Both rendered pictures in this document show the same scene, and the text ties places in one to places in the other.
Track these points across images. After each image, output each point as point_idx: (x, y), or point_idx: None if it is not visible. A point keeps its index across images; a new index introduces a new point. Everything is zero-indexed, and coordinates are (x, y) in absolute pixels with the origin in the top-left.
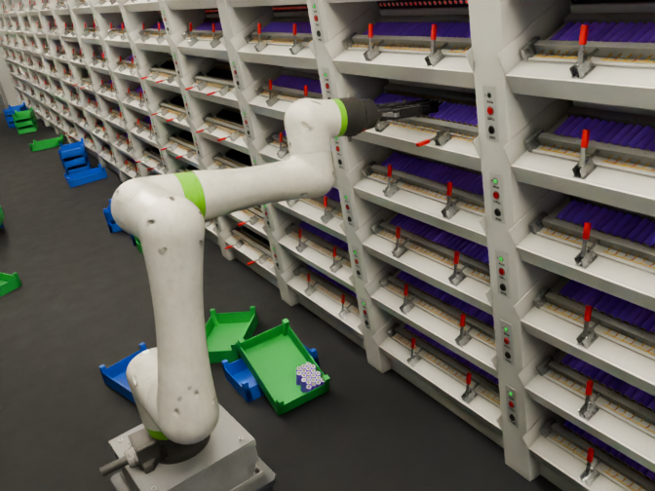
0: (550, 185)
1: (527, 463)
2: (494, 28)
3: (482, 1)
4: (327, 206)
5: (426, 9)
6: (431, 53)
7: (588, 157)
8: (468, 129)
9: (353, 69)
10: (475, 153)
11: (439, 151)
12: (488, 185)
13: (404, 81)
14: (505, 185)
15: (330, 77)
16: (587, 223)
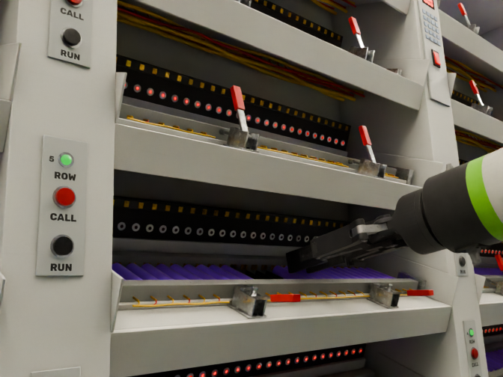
0: (499, 318)
1: None
2: (452, 146)
3: (440, 116)
4: None
5: (219, 120)
6: (373, 161)
7: (502, 281)
8: (394, 280)
9: (189, 164)
10: (437, 304)
11: (397, 316)
12: (463, 344)
13: (138, 242)
14: (477, 334)
15: (90, 171)
16: None
